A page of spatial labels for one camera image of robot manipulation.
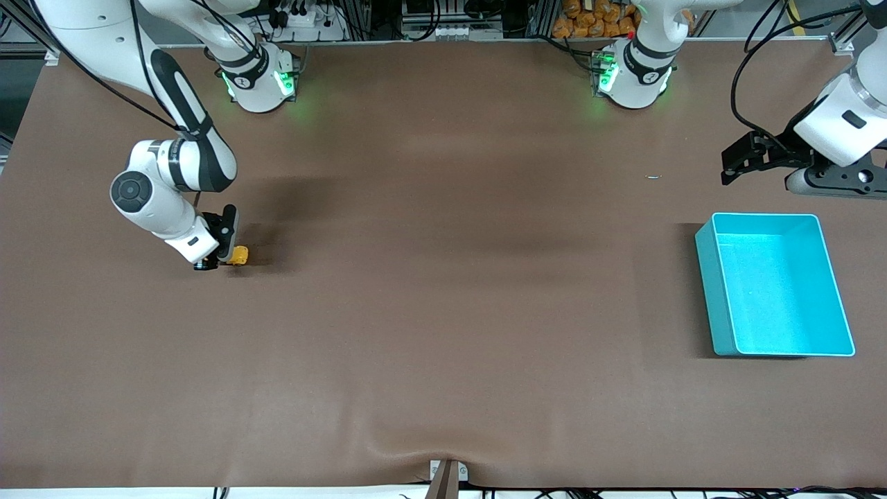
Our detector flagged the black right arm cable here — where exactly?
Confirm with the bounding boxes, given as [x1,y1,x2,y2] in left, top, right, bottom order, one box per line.
[0,0,209,134]

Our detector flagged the brown table mat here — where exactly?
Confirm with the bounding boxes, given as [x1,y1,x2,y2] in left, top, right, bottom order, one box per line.
[0,38,887,489]

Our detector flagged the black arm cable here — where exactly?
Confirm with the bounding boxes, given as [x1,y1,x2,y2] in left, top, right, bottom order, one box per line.
[0,0,209,134]
[730,0,887,155]

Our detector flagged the grey control box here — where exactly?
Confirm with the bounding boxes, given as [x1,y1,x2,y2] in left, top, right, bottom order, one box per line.
[401,0,505,42]

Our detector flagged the teal plastic storage bin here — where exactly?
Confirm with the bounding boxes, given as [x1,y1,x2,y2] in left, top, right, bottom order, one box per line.
[695,213,856,358]

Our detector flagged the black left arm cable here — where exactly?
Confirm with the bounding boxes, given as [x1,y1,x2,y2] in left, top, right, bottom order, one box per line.
[730,0,887,155]

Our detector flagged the white power strip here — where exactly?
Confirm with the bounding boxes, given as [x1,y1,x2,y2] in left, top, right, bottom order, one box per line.
[272,3,349,42]

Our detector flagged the metal mat clamp bracket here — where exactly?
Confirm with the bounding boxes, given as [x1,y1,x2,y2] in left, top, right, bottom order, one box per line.
[428,459,469,499]

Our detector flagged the pile of orange objects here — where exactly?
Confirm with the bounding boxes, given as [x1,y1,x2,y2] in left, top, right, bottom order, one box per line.
[552,0,695,40]

